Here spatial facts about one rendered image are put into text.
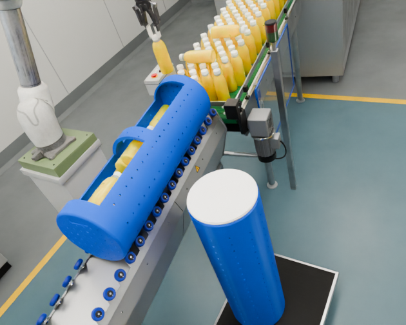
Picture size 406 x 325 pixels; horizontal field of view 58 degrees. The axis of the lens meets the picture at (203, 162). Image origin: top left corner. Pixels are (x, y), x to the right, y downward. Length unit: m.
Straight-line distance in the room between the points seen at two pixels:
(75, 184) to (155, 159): 0.67
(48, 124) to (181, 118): 0.69
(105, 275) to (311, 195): 1.67
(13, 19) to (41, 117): 0.46
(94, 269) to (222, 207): 0.56
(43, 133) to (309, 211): 1.73
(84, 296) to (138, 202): 0.40
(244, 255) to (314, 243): 1.05
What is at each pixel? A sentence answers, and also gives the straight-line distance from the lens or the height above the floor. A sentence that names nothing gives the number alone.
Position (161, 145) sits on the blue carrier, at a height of 1.17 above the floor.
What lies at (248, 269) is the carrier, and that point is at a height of 0.72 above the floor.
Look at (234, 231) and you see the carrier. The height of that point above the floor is 0.98.
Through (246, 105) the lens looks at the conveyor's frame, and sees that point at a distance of 2.08.
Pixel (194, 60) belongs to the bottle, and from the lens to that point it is 2.13.
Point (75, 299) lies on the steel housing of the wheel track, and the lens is 1.52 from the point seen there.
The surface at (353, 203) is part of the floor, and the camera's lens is 2.67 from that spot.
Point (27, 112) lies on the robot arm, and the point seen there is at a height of 1.30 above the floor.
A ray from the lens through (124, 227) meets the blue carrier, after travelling 1.33.
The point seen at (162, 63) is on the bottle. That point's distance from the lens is 2.03.
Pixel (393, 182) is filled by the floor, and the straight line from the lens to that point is 2.81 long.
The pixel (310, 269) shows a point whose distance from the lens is 2.20.
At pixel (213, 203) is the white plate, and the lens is 1.38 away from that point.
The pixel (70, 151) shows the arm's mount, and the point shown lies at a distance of 1.97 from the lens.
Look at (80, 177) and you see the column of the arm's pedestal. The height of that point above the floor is 0.90.
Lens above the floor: 2.05
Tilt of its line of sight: 40 degrees down
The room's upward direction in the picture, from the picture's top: 20 degrees counter-clockwise
